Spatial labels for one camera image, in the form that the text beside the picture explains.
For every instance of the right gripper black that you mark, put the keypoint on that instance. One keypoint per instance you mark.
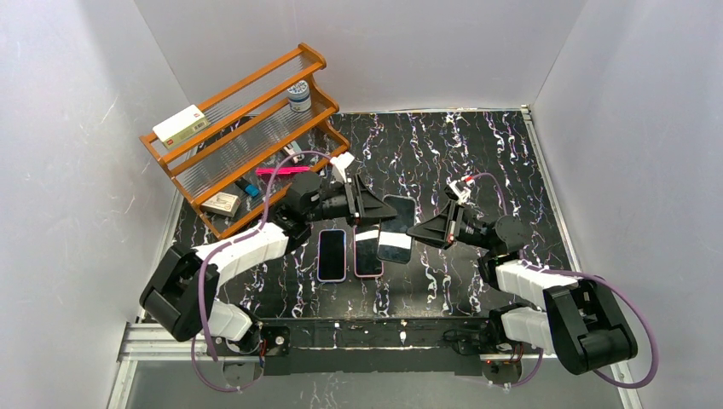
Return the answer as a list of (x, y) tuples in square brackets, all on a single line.
[(454, 227)]

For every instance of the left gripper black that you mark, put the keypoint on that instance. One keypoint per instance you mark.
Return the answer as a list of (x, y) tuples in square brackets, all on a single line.
[(352, 201)]

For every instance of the purple phone black screen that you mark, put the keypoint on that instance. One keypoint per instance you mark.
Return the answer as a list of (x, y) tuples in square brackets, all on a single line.
[(366, 257)]

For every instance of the pink phone case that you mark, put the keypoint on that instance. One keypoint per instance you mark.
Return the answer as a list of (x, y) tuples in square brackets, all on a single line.
[(355, 265)]

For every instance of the black phone case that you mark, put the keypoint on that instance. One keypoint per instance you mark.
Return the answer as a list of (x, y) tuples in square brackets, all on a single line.
[(398, 231)]

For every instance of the lilac phone case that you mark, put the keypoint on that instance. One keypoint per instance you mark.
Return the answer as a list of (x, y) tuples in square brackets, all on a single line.
[(318, 265)]

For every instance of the dark teal phone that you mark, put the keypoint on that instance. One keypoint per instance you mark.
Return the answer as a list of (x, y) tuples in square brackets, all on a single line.
[(331, 255)]

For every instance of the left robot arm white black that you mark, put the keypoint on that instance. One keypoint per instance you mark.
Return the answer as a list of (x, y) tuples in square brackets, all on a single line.
[(181, 294)]

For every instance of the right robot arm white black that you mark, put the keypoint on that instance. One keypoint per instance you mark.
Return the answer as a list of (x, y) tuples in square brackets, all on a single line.
[(577, 319)]

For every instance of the white teal stapler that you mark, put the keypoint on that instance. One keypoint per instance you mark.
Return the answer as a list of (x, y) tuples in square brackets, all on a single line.
[(292, 149)]

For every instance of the blue black marker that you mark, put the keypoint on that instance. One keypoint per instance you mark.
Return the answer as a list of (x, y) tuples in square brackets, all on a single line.
[(246, 187)]

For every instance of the white blue round jar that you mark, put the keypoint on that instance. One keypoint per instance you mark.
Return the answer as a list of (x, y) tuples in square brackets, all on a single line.
[(299, 97)]

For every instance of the beige staples box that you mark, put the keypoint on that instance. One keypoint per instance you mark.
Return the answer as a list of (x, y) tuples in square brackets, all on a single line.
[(223, 204)]

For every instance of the orange wooden shelf rack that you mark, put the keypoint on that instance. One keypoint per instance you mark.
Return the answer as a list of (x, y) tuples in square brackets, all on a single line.
[(250, 123)]

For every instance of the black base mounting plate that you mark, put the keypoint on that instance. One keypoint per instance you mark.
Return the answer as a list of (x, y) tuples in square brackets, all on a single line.
[(462, 346)]

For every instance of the white cardboard box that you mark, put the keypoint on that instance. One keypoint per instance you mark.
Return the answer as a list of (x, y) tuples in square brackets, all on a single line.
[(179, 127)]

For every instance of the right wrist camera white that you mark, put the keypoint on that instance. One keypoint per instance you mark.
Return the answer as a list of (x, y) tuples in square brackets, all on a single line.
[(460, 190)]

